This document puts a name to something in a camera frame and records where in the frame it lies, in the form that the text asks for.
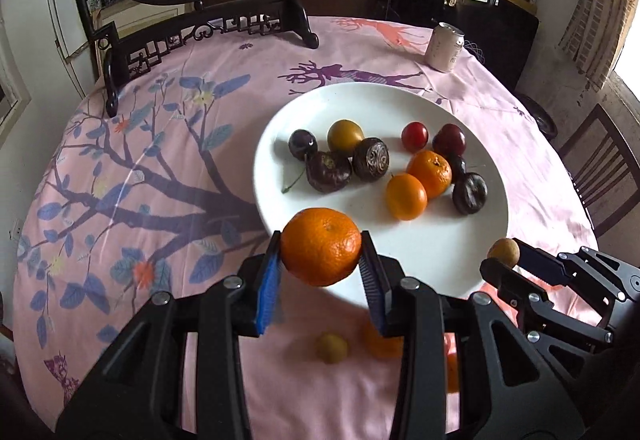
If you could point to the pink printed tablecloth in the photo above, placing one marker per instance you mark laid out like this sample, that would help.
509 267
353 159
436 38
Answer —
350 50

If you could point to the white round plate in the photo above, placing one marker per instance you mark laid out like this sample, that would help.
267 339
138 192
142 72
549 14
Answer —
440 240

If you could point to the pale drink can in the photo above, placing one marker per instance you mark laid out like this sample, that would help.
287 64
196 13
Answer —
445 48

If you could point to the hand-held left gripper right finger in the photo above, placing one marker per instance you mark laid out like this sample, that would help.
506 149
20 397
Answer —
372 280

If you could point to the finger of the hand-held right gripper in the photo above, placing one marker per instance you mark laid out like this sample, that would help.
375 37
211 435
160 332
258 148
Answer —
537 261
500 276

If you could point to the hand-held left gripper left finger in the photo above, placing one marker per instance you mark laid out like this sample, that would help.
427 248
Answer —
267 280

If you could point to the wooden framed panel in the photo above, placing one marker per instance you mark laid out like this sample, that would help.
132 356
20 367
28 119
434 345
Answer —
150 16

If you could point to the white door panel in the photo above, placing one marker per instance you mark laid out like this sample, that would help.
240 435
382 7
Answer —
65 10

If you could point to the dark water chestnut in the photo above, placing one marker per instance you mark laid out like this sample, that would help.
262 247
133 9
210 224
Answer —
469 193
371 159
327 172

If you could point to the yellow-orange round fruit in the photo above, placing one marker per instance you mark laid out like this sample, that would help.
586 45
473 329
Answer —
345 136

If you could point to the black cabinet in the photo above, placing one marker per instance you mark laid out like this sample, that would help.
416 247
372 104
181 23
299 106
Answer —
500 40

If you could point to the white wall socket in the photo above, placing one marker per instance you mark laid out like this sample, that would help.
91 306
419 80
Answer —
16 230

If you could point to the small tan longan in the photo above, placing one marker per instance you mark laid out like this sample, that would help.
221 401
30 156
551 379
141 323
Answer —
331 347
503 252

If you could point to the orange tangerine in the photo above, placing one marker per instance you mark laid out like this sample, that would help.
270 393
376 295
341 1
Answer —
386 349
429 173
321 246

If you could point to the small smooth orange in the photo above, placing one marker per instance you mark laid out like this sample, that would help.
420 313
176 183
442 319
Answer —
452 372

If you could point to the dark round stool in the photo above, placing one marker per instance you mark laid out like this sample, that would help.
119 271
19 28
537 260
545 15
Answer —
537 115

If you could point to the bright window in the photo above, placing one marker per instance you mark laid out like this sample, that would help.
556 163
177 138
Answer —
630 35

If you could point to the dark red plum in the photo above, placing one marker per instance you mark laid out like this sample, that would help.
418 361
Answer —
448 139

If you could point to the dark slatted wooden chair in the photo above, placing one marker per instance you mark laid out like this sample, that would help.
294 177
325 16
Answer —
620 130

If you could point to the woven window blind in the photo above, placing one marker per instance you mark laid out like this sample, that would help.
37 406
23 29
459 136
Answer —
595 10

